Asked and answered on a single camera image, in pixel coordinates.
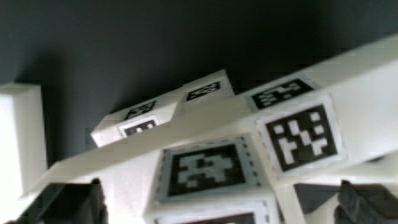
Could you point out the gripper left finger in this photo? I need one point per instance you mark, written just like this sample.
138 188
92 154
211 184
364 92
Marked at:
69 204

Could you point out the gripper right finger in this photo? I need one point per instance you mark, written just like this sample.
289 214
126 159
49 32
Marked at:
367 204

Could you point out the white tagged cube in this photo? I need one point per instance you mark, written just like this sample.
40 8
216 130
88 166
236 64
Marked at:
211 190

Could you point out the white chair back frame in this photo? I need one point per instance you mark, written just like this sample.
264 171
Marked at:
318 119

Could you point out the white U-shaped obstacle fence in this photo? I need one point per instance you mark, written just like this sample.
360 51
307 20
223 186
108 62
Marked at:
21 143

